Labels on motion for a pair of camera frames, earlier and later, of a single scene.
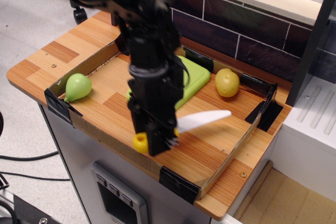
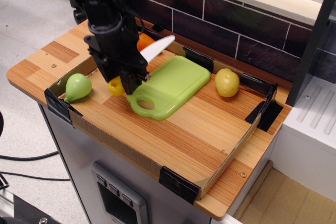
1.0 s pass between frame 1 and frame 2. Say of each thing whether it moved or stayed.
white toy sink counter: stayed
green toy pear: stayed
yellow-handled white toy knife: moved
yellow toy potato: stayed
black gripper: moved
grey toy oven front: stayed
